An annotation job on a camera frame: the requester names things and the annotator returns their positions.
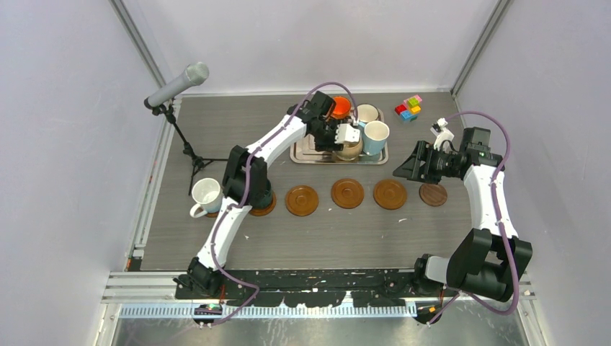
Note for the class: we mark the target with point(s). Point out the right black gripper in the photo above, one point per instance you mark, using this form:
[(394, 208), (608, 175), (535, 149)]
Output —
[(411, 168)]

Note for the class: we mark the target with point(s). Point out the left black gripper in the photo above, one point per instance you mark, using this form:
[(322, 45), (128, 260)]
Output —
[(330, 145)]

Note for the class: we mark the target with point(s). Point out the orange mug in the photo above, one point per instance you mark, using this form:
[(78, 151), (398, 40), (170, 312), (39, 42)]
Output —
[(342, 108)]

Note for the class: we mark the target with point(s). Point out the dark wooden coaster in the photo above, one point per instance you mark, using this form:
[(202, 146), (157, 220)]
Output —
[(433, 195)]

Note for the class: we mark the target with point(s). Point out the orange brown coaster front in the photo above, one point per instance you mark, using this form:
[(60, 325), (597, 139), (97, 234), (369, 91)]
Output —
[(390, 194)]

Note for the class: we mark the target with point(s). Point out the metal tray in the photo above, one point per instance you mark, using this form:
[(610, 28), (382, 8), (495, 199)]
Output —
[(303, 152)]

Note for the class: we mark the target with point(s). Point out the cream white mug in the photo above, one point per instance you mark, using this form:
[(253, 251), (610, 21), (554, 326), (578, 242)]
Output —
[(367, 113)]

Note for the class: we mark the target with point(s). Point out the beige mug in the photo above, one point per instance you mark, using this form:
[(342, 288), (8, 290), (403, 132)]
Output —
[(350, 151)]

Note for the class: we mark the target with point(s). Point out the light blue mug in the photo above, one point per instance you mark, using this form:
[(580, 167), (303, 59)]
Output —
[(374, 136)]

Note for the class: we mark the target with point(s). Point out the dark green mug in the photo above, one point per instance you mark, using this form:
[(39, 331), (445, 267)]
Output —
[(267, 197)]

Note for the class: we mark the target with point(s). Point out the white blue mug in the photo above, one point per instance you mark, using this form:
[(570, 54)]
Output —
[(207, 195)]

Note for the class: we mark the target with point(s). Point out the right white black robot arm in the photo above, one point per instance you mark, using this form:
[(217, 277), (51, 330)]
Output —
[(491, 258)]

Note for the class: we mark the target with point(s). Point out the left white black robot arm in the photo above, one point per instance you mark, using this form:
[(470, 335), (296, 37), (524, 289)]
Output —
[(245, 186)]

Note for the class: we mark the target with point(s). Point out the colourful block puzzle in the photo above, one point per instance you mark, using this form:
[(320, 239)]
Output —
[(409, 109)]

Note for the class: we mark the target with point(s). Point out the grey microphone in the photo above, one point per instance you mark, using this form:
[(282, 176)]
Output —
[(194, 75)]

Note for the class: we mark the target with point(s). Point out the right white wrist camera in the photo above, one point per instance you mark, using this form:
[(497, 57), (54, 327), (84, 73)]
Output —
[(443, 136)]

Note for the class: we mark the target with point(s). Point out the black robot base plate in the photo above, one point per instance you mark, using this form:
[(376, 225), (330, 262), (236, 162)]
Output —
[(312, 288)]

